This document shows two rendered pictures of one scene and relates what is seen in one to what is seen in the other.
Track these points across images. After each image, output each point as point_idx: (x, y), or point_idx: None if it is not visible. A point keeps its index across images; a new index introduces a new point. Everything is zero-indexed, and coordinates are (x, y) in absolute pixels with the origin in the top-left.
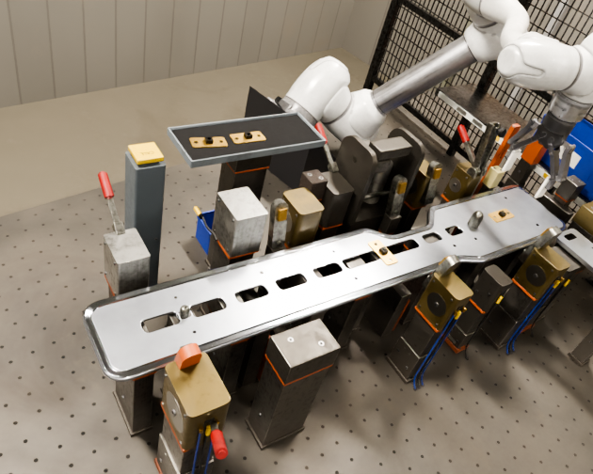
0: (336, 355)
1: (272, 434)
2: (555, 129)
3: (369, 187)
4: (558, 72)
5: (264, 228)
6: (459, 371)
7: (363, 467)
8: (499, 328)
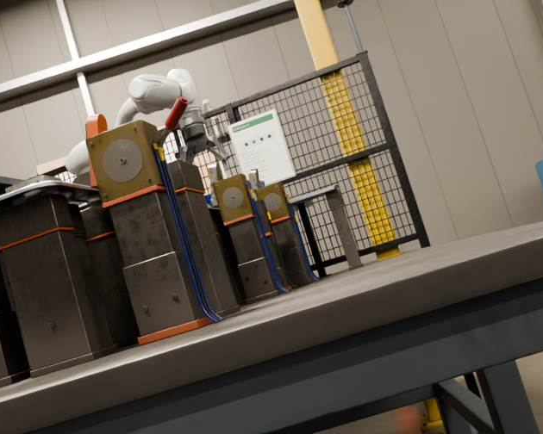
0: (200, 175)
1: (219, 294)
2: (196, 131)
3: None
4: (168, 82)
5: None
6: (302, 287)
7: (308, 288)
8: (295, 267)
